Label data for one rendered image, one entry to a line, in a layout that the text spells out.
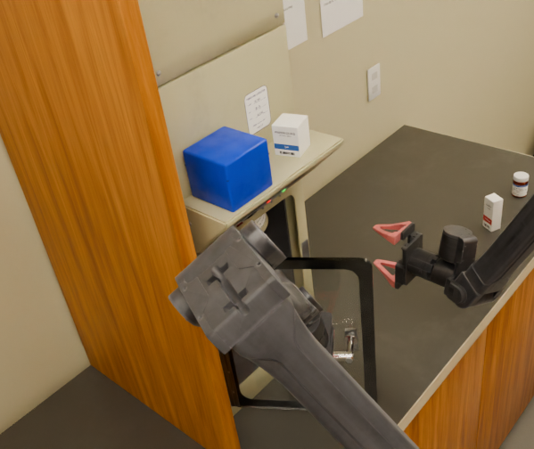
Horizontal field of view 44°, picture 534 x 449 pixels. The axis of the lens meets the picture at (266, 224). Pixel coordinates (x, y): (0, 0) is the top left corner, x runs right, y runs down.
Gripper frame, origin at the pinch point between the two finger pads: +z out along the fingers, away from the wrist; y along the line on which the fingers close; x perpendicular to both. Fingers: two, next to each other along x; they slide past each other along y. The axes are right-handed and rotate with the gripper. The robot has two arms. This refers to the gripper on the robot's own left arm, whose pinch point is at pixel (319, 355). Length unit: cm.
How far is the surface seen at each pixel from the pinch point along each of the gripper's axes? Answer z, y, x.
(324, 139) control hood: -16.6, -36.3, 1.7
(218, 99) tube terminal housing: -33.3, -33.8, -13.8
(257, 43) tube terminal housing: -34, -45, -8
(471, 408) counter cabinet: 77, -9, 32
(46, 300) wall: 10, -15, -65
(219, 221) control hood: -28.1, -13.2, -12.7
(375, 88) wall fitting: 63, -114, 6
